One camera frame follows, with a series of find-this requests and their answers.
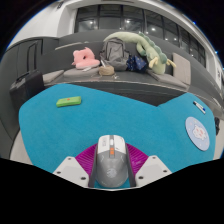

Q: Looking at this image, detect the green whiteboard eraser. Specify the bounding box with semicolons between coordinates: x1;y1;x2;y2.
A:
55;95;82;108

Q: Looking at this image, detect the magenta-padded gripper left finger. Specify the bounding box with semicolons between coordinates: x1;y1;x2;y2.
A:
52;143;99;189

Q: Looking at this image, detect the white marker with black cap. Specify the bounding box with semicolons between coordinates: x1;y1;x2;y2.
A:
192;101;206;115

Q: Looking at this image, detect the black suitcase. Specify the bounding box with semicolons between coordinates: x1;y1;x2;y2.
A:
9;69;46;114

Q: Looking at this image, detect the long green dragon plush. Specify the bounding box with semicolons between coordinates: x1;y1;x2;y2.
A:
103;31;177;76

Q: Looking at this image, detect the flat grey seat cushion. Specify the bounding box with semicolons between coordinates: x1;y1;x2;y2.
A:
146;69;184;88
63;67;101;80
42;69;65;84

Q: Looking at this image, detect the grey curved stepped bench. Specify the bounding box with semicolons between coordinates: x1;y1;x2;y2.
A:
36;30;224;118

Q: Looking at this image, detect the grey white computer mouse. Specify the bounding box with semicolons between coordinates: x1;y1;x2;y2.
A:
94;134;130;190

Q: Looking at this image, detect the pink plush cushion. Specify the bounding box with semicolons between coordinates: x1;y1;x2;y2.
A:
71;46;101;70

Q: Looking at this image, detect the small black bag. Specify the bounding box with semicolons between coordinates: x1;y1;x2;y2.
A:
214;116;222;136

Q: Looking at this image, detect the grey backpack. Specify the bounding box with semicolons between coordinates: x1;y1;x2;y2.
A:
99;37;130;72

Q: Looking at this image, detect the round light blue mouse pad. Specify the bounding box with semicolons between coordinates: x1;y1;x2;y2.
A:
185;116;211;152

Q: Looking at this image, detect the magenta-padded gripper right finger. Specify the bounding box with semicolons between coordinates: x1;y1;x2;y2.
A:
124;143;173;188

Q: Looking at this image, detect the dark glass window wall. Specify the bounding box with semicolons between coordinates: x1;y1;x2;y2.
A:
73;4;206;68

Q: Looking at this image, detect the dark blue patterned bag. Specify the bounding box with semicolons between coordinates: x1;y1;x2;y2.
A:
126;54;148;73

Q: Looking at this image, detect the upright grey seat cushion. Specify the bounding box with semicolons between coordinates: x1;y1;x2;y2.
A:
172;52;192;86

